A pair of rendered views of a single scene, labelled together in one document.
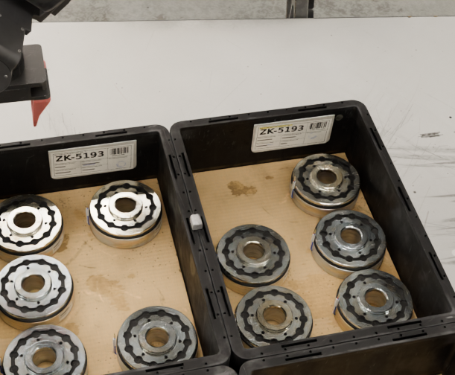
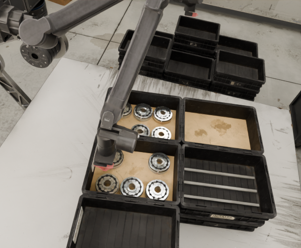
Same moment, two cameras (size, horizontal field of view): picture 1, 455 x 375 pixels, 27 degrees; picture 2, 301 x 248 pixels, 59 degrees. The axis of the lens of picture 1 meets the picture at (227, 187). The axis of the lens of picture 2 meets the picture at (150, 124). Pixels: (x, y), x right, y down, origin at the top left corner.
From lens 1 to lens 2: 87 cm
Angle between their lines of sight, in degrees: 45
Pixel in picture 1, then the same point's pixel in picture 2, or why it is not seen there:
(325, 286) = (151, 122)
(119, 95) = (40, 152)
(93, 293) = (135, 174)
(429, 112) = (90, 82)
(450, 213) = not seen: hidden behind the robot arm
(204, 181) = not seen: hidden behind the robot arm
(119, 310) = (143, 169)
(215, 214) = not seen: hidden behind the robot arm
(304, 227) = (132, 119)
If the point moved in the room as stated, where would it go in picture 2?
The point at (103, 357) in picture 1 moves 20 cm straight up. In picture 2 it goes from (156, 177) to (162, 155)
